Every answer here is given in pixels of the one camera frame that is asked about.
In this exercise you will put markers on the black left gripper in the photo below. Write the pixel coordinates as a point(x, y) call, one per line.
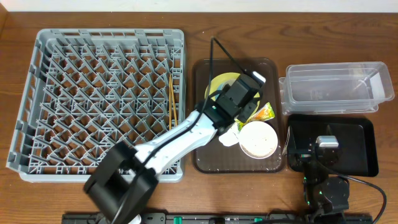
point(249, 109)

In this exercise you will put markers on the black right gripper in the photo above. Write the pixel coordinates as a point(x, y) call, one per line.
point(304, 156)

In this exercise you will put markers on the yellow plate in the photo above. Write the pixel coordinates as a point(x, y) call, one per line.
point(218, 80)

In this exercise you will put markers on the cream cup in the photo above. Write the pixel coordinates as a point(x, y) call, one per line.
point(227, 83)

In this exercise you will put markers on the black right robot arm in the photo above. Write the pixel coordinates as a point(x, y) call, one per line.
point(326, 196)

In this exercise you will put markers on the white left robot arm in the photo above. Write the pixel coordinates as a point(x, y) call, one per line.
point(126, 178)

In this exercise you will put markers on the grey dishwasher rack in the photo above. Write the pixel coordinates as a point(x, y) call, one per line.
point(88, 89)

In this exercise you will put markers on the Apollo snack wrapper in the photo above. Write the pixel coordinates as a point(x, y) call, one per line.
point(264, 114)

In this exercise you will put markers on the black tray bin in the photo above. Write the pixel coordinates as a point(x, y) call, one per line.
point(357, 153)

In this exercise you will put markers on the crumpled white tissue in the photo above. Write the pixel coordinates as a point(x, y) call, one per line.
point(230, 138)

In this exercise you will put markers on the white small plate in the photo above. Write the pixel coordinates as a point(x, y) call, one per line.
point(258, 140)

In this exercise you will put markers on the brown serving tray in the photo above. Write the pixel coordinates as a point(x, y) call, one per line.
point(215, 158)

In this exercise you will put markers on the clear plastic bin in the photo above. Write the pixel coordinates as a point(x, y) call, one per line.
point(335, 88)

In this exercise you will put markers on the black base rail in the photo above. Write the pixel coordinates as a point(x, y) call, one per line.
point(162, 218)

